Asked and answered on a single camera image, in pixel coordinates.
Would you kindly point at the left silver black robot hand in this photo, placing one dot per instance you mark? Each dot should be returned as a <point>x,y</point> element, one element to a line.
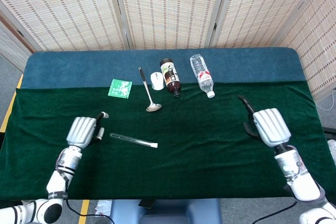
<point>80,130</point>

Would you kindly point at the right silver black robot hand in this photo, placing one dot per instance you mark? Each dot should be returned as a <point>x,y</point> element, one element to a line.
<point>271,127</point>

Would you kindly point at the clear glass test tube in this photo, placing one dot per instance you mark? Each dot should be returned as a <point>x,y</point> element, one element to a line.
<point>126,138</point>

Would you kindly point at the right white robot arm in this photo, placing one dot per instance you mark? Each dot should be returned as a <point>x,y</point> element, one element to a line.
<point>304,190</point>

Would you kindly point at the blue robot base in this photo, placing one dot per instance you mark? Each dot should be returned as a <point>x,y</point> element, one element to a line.
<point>165,212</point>

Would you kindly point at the green sachet packet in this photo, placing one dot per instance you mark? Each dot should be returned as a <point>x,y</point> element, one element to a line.
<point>119,88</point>

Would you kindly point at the blue table cover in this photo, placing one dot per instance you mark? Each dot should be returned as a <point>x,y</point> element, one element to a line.
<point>78,69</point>

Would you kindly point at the white shoe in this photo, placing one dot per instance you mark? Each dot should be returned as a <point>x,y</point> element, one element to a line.
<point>333,149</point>

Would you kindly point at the crumpled white paper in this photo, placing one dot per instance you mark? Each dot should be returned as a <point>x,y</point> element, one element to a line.
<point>103,207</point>

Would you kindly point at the clear plastic water bottle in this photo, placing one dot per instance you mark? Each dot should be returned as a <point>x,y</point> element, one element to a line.
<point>202,74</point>

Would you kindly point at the woven folding screen panel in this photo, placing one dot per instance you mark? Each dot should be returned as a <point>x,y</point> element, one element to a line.
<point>168,11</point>
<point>262,11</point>
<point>10,48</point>
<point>65,11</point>
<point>315,51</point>

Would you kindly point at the white plastic cup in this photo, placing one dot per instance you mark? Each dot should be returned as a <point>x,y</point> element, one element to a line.
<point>157,81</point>

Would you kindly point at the dark green velvet cloth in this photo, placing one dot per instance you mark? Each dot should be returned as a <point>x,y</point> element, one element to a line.
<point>183,163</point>

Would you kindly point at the flat black object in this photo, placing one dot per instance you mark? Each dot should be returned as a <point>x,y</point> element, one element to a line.
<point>146,203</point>

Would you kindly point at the brown glass bottle with label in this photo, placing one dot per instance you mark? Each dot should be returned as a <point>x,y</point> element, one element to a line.
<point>170,77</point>

